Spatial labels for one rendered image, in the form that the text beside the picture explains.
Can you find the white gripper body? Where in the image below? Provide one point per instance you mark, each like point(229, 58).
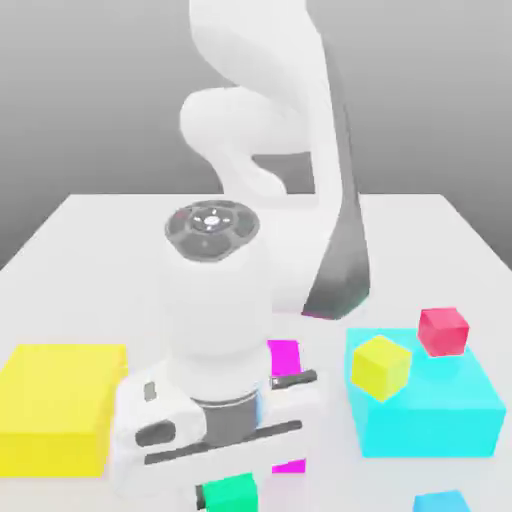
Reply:
point(276, 412)

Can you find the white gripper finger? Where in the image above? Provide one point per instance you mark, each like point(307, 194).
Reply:
point(200, 496)

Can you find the small green cube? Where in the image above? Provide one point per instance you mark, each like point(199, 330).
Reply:
point(232, 494)

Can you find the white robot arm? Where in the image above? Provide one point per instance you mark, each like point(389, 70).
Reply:
point(216, 304)

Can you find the small yellow cube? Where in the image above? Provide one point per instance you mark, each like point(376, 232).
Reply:
point(380, 368)

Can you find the small red cube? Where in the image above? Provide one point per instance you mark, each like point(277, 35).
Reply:
point(443, 332)

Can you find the small blue cube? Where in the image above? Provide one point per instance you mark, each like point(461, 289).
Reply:
point(442, 503)

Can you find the large magenta box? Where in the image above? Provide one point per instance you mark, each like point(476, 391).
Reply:
point(284, 358)

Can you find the large cyan box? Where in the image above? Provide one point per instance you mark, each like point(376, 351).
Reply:
point(436, 416)

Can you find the large yellow box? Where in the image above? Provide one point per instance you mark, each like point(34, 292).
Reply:
point(52, 408)

